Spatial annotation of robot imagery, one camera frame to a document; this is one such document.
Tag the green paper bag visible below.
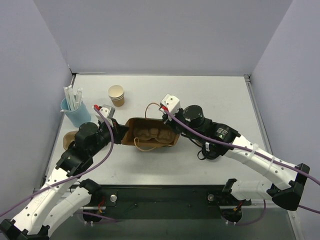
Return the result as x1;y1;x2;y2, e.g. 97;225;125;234
121;117;180;152

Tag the single brown pulp cup carrier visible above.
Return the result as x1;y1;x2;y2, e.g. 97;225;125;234
133;127;176;144

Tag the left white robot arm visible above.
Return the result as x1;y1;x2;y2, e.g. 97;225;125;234
0;119;129;240

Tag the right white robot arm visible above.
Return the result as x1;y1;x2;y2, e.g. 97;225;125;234
160;105;310;211

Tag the light blue straw holder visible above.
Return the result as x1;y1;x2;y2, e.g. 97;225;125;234
60;98;92;128

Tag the stack of brown paper cups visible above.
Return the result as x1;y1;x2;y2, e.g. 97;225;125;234
108;85;125;107

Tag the stack of black lids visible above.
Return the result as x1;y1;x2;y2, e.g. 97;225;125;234
197;148;220;161

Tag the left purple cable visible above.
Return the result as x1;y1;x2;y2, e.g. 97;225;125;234
0;106;120;223

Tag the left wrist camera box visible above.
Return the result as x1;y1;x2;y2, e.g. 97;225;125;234
92;104;116;125

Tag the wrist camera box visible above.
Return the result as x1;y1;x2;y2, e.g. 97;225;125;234
160;94;181;115
92;104;116;125

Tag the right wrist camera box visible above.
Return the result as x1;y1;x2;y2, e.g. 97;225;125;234
160;94;181;115

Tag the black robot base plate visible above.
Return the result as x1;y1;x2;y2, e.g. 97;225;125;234
80;185;251;223

